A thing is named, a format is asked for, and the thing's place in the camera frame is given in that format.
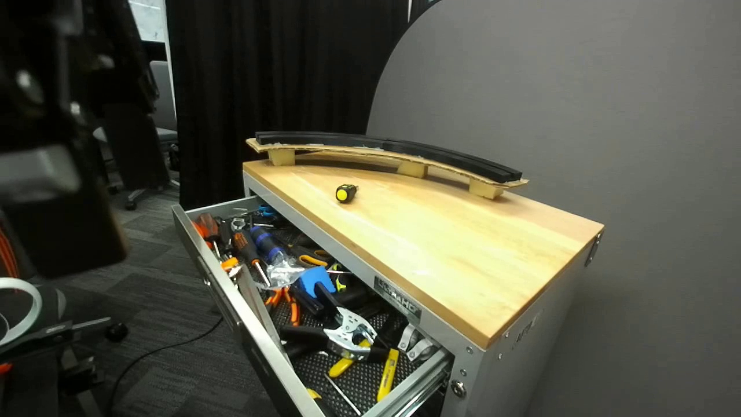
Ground open metal tool drawer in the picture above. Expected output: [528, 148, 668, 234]
[170, 195, 453, 417]

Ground black yellow stubby screwdriver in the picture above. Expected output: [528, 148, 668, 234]
[333, 181, 358, 206]

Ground white cable loop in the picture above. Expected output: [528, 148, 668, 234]
[0, 277, 44, 349]

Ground grey rounded partition panel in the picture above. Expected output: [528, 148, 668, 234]
[365, 0, 741, 417]

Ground black office chair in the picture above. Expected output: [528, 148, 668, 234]
[0, 280, 133, 417]

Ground blue handled screwdriver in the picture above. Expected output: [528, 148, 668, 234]
[245, 224, 301, 274]

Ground black floor cable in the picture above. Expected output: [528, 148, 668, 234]
[104, 310, 228, 417]

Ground curved wooden rail black strip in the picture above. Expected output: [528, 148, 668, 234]
[244, 130, 530, 205]

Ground orange cable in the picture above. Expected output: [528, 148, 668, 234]
[0, 227, 20, 280]

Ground blue bar clamp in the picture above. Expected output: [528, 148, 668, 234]
[289, 264, 343, 327]

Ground black curtain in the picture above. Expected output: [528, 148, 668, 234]
[165, 0, 442, 211]

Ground orange handled pliers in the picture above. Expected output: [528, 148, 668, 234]
[262, 285, 304, 330]

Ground grey tool cabinet wooden top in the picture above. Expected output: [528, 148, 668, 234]
[240, 159, 606, 417]

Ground orange black handled screwdriver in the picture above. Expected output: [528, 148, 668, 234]
[231, 230, 273, 291]

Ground yellow handled flat tool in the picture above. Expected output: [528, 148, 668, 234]
[376, 346, 402, 407]

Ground short yellow handled tool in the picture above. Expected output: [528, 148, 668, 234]
[327, 353, 358, 383]

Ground silver jaw pliers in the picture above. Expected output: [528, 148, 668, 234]
[323, 306, 383, 359]

